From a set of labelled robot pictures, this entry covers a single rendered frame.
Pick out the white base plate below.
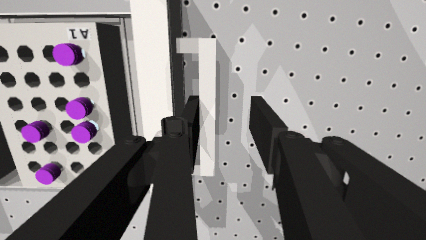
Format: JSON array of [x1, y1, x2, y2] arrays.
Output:
[[182, 0, 426, 240]]

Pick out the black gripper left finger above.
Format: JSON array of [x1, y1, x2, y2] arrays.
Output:
[[5, 95, 200, 240]]

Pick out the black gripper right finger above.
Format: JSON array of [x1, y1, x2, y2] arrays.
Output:
[[249, 96, 426, 240]]

